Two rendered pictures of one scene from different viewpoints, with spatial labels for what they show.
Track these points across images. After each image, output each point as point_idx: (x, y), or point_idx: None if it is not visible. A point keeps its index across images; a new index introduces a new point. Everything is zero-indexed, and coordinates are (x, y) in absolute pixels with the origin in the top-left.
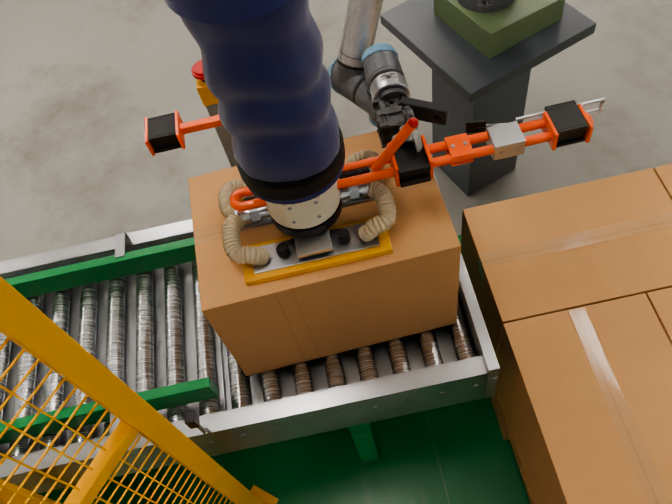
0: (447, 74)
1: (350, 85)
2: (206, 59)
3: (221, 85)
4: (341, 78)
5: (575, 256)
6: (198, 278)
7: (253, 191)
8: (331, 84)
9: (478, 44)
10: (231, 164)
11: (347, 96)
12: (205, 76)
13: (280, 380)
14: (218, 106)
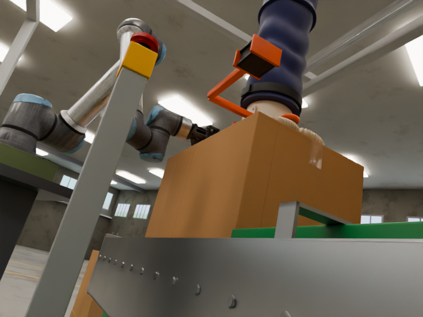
0: (56, 183)
1: (147, 127)
2: (306, 34)
3: (309, 46)
4: (141, 121)
5: None
6: (344, 156)
7: (301, 106)
8: (136, 124)
9: (39, 176)
10: (110, 184)
11: (146, 134)
12: (304, 39)
13: None
14: (296, 55)
